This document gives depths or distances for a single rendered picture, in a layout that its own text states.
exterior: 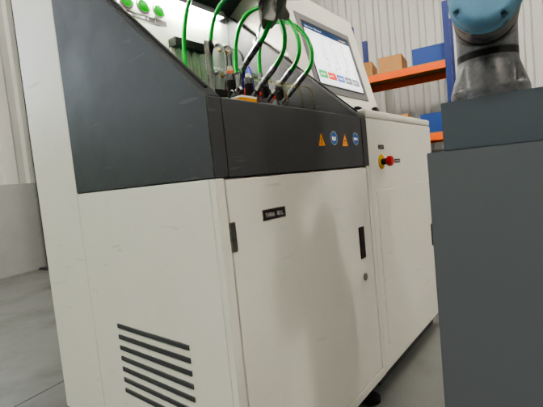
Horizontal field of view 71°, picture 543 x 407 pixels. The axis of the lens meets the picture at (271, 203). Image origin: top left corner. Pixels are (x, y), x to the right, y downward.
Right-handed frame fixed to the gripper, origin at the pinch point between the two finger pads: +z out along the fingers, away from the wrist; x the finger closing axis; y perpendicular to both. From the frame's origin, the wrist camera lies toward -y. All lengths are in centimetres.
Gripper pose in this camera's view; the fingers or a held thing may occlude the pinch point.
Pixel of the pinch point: (266, 22)
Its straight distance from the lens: 116.3
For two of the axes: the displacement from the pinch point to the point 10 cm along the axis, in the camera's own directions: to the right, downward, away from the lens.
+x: 7.3, -3.3, 6.0
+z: -2.5, 6.9, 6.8
